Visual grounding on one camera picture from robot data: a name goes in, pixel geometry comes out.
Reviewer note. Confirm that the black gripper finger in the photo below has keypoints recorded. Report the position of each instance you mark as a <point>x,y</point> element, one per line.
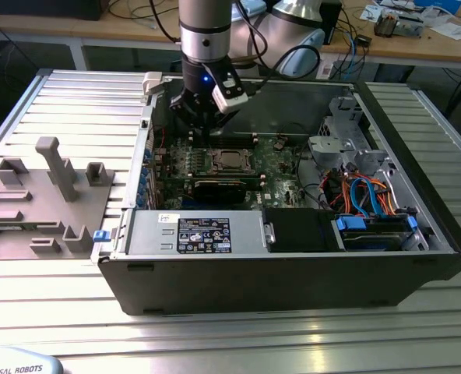
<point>224,121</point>
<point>187,111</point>

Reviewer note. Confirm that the silver Intel CPU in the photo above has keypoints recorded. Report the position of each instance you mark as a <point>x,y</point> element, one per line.
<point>231,159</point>

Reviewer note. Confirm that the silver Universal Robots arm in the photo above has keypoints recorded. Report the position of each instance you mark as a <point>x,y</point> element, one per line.
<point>205,27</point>

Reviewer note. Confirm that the black RAM slot white clips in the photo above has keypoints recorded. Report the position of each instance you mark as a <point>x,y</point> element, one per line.
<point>240,142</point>
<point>240,135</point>

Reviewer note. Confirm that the CPU socket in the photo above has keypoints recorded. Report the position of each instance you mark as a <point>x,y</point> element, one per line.
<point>212,168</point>

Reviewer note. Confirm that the black plastic bay cover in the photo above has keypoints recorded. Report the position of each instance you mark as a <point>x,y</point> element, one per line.
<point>296,230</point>

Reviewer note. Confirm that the copper black CPU cooler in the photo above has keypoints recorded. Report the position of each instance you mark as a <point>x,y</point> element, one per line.
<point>386,25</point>

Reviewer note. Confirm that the grey plastic case latch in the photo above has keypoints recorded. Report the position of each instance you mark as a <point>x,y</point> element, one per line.
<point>152,82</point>

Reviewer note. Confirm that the blue card retainer tab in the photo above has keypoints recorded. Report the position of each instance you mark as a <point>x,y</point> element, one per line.
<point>148,155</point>
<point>142,188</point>
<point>145,172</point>
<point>139,201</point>

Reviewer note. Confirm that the black graphics card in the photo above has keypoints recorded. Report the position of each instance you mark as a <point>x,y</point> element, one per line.
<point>219,191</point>

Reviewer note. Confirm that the green motherboard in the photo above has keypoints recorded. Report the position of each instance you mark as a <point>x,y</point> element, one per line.
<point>277,175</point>

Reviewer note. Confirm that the grey metal disk bay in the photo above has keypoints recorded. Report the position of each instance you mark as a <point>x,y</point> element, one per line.
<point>328,149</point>

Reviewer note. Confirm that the small white device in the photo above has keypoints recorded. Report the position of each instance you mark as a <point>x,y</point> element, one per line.
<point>324,70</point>

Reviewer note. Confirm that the grey power supply unit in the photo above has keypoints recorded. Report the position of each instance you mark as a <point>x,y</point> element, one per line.
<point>152,233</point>

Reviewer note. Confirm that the wooden desk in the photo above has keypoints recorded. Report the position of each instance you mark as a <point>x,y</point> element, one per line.
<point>59,26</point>
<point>409,48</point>

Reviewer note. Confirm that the tall black box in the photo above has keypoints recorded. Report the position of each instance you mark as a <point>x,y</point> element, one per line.
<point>333,23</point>

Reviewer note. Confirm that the blue plastic case latch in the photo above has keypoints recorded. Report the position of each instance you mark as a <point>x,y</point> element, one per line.
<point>100,236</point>

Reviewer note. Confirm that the small black box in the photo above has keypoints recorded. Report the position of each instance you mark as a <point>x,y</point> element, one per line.
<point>363,41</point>

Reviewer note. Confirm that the wide black box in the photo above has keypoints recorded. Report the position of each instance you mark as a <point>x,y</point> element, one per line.
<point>47,9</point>

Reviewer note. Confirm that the black grey PC case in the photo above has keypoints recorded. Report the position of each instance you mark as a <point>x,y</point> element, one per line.
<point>254,284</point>

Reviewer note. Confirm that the grey plastic parts rack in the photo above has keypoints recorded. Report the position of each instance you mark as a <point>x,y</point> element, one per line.
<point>39,202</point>

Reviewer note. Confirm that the grey metal device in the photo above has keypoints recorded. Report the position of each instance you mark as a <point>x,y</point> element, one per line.
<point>409,28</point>

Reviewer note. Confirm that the white paper sheet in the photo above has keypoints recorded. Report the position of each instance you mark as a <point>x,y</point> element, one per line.
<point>450,30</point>

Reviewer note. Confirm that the blue cardboard box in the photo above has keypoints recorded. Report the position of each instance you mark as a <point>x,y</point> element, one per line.
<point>440,4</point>

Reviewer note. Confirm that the pale blue teach pendant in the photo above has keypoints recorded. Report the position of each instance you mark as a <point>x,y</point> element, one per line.
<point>20,364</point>

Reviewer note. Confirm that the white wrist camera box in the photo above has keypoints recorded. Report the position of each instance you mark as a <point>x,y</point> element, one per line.
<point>230,97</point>

